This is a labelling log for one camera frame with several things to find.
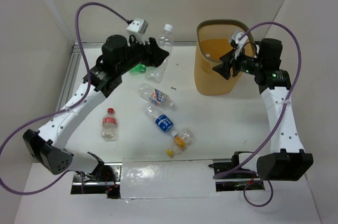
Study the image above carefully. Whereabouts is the clear bottle red label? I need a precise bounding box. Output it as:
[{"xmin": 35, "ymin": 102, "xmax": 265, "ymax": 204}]
[{"xmin": 101, "ymin": 108, "xmax": 117, "ymax": 141}]

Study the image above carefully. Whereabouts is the aluminium frame rail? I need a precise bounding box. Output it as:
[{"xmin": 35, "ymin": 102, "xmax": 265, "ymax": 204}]
[{"xmin": 41, "ymin": 41, "xmax": 198, "ymax": 163}]

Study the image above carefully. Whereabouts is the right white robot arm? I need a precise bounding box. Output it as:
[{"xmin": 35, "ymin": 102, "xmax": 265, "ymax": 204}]
[{"xmin": 213, "ymin": 39, "xmax": 314, "ymax": 181}]

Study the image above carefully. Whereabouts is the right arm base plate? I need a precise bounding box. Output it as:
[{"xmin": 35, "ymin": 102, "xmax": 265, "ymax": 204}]
[{"xmin": 210, "ymin": 159, "xmax": 265, "ymax": 192}]

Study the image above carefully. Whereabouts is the clear bottle orange white label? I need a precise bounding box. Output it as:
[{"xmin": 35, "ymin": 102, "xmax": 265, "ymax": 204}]
[{"xmin": 138, "ymin": 83, "xmax": 175, "ymax": 109}]

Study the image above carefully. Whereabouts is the clear bottle blue label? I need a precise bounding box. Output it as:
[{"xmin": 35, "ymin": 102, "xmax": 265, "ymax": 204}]
[{"xmin": 145, "ymin": 104, "xmax": 179, "ymax": 138}]

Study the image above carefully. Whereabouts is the orange mesh waste bin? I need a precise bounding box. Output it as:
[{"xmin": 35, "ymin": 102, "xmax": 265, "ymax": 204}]
[{"xmin": 194, "ymin": 20, "xmax": 249, "ymax": 96}]

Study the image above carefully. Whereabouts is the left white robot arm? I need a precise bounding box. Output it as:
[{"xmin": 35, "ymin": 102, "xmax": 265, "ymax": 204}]
[{"xmin": 23, "ymin": 35, "xmax": 169, "ymax": 181}]

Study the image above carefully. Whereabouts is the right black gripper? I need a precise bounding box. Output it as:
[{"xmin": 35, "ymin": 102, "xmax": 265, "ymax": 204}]
[{"xmin": 212, "ymin": 45, "xmax": 264, "ymax": 80}]

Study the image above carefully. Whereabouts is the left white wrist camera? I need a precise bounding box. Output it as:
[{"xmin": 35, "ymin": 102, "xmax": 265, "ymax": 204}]
[{"xmin": 126, "ymin": 18, "xmax": 148, "ymax": 44}]

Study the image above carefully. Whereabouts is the clear bottle yellow cap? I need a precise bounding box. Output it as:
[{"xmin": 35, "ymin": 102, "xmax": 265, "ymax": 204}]
[{"xmin": 166, "ymin": 128, "xmax": 195, "ymax": 158}]

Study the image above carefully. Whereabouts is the white tape sheet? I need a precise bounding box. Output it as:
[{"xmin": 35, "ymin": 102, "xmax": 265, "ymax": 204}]
[{"xmin": 120, "ymin": 159, "xmax": 218, "ymax": 200}]

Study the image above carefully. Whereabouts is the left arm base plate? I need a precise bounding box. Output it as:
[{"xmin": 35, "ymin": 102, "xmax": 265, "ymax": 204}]
[{"xmin": 70, "ymin": 162, "xmax": 123, "ymax": 199}]

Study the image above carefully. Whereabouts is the green plastic bottle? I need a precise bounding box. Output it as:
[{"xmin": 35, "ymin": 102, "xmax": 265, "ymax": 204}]
[{"xmin": 129, "ymin": 64, "xmax": 147, "ymax": 75}]

